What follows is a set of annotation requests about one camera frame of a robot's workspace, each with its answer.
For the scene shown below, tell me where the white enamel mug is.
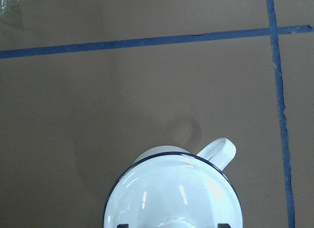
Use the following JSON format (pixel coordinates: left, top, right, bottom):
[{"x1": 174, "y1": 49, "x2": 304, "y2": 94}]
[{"x1": 133, "y1": 138, "x2": 236, "y2": 171}]

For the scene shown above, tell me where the clear glass funnel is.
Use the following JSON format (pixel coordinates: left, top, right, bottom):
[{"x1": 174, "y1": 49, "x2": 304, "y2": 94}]
[{"x1": 0, "y1": 0, "x2": 21, "y2": 24}]

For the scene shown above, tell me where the white enamel mug lid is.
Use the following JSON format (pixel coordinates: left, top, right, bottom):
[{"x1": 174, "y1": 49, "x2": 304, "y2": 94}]
[{"x1": 103, "y1": 152, "x2": 243, "y2": 228}]

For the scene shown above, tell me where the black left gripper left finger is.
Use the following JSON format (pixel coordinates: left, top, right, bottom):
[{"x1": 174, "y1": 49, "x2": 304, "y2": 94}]
[{"x1": 117, "y1": 224, "x2": 129, "y2": 228}]

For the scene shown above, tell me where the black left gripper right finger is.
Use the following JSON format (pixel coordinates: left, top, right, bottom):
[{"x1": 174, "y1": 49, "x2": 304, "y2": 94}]
[{"x1": 217, "y1": 223, "x2": 230, "y2": 228}]

